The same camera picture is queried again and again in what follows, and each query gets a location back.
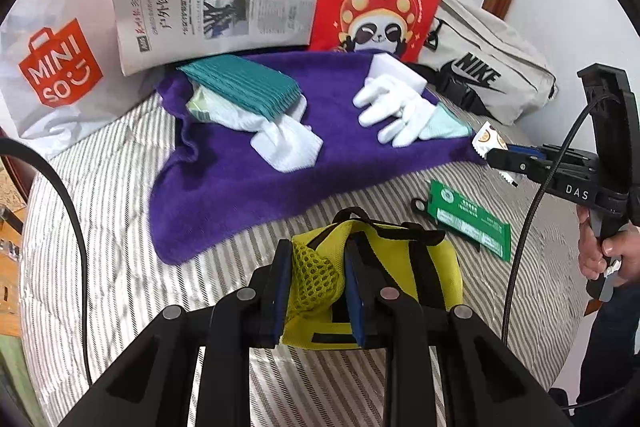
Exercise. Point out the white orange snack packet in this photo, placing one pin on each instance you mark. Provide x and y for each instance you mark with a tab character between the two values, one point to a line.
487	138

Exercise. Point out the purple towel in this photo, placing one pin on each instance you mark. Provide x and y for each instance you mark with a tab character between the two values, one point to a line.
240	207

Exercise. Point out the white knit cloth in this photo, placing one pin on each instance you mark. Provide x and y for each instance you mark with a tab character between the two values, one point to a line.
292	149

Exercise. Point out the grey sling bag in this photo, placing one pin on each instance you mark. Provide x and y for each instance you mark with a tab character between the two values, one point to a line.
495	52

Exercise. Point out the striped bed sheet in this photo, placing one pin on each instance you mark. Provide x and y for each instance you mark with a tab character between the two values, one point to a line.
110	227

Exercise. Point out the mint green cloth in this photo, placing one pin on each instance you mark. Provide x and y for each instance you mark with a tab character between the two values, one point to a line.
447	122

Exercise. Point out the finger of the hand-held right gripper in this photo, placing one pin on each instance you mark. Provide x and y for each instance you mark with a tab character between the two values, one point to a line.
525	152
510	164

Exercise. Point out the green sachet packet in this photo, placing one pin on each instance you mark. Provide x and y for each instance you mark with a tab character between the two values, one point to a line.
467	219

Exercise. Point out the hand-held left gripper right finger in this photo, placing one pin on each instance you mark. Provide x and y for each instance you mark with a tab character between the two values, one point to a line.
356	297

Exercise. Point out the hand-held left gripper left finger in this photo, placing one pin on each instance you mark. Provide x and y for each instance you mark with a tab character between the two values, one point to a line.
282	297

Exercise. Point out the person's right hand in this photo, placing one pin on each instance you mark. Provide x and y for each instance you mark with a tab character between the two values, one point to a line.
625	252

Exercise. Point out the yellow black pouch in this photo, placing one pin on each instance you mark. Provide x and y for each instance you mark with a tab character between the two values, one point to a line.
320	272

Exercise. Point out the white sponge block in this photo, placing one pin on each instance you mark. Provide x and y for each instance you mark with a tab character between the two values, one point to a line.
395	67

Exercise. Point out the white glove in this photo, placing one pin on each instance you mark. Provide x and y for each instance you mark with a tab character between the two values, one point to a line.
407	127
385	94

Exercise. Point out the green tissue pack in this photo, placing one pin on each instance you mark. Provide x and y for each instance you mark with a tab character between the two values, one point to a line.
200	104

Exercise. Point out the brown wooden cabinet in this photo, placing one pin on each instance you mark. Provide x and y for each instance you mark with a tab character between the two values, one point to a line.
9	174

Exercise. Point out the person's dark trousers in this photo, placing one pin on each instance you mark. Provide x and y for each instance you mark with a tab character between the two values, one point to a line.
615	347

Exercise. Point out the teal ribbed cloth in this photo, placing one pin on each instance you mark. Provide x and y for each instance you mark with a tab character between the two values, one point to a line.
245	79

